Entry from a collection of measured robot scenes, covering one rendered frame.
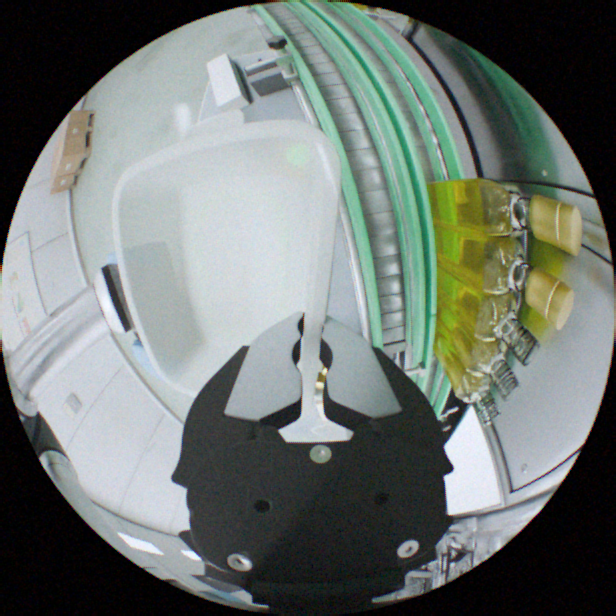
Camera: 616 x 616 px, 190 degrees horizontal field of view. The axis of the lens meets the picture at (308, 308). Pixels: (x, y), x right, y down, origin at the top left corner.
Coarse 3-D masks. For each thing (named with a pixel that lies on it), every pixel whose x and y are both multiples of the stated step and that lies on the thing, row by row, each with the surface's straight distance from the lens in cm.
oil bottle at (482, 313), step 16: (448, 272) 28; (448, 288) 29; (464, 288) 25; (448, 304) 30; (464, 304) 26; (480, 304) 23; (496, 304) 22; (512, 304) 24; (464, 320) 27; (480, 320) 24; (496, 320) 23; (480, 336) 24; (496, 336) 24
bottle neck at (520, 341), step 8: (504, 320) 23; (512, 320) 23; (504, 328) 23; (512, 328) 22; (520, 328) 22; (504, 336) 23; (512, 336) 22; (520, 336) 22; (528, 336) 22; (512, 344) 22; (520, 344) 21; (528, 344) 21; (536, 344) 21; (512, 352) 22; (520, 352) 21; (528, 352) 21; (536, 352) 23; (520, 360) 22; (528, 360) 23
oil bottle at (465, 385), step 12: (444, 336) 35; (444, 348) 34; (444, 360) 35; (456, 360) 31; (456, 372) 32; (468, 372) 30; (456, 384) 32; (468, 384) 30; (480, 384) 30; (468, 396) 31
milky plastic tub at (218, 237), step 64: (256, 128) 11; (128, 192) 19; (192, 192) 21; (256, 192) 17; (320, 192) 9; (128, 256) 19; (192, 256) 22; (256, 256) 18; (320, 256) 9; (192, 320) 25; (256, 320) 21; (320, 320) 11; (192, 384) 23
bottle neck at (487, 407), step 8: (480, 392) 30; (488, 392) 31; (480, 400) 30; (488, 400) 30; (480, 408) 30; (488, 408) 30; (496, 408) 30; (488, 416) 29; (496, 416) 31; (488, 424) 31
